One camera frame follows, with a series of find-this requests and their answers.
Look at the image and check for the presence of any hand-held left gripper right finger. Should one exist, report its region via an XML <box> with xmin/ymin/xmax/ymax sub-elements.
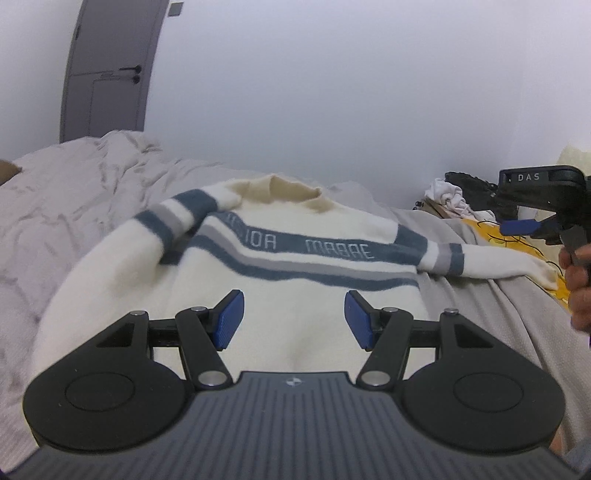
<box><xmin>345</xmin><ymin>290</ymin><xmax>497</xmax><ymax>391</ymax></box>

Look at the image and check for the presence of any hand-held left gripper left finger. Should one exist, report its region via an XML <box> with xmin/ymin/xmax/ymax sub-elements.
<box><xmin>95</xmin><ymin>290</ymin><xmax>245</xmax><ymax>391</ymax></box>

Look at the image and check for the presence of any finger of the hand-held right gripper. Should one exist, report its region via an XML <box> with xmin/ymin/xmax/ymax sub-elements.
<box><xmin>501</xmin><ymin>216</ymin><xmax>570</xmax><ymax>245</ymax></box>

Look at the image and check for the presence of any cream sweater with blue-grey stripes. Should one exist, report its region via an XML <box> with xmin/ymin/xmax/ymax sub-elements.
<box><xmin>31</xmin><ymin>173</ymin><xmax>560</xmax><ymax>386</ymax></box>

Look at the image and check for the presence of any person's right hand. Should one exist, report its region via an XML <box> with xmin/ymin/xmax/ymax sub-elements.
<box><xmin>558</xmin><ymin>244</ymin><xmax>591</xmax><ymax>333</ymax></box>

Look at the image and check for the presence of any yellow printed cloth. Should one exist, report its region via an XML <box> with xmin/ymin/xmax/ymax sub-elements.
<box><xmin>461</xmin><ymin>216</ymin><xmax>574</xmax><ymax>306</ymax></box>

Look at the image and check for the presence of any cream padded furniture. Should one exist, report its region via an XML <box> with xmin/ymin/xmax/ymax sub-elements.
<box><xmin>555</xmin><ymin>144</ymin><xmax>591</xmax><ymax>180</ymax></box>

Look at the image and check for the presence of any black bag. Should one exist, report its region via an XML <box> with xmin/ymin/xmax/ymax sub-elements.
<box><xmin>444</xmin><ymin>170</ymin><xmax>519</xmax><ymax>223</ymax></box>

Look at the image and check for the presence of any white crumpled cloth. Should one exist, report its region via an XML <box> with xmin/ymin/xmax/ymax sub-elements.
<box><xmin>424</xmin><ymin>178</ymin><xmax>496</xmax><ymax>223</ymax></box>

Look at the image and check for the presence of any cardboard box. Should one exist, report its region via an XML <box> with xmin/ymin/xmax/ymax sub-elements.
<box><xmin>414</xmin><ymin>198</ymin><xmax>445</xmax><ymax>219</ymax></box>

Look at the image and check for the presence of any grey bed duvet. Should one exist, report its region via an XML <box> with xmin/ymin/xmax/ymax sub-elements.
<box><xmin>0</xmin><ymin>130</ymin><xmax>591</xmax><ymax>467</ymax></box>

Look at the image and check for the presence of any grey door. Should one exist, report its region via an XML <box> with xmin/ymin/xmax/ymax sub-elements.
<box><xmin>58</xmin><ymin>0</ymin><xmax>168</xmax><ymax>144</ymax></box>

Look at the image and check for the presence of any brown pillow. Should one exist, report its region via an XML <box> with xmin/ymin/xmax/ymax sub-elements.
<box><xmin>0</xmin><ymin>159</ymin><xmax>22</xmax><ymax>186</ymax></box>

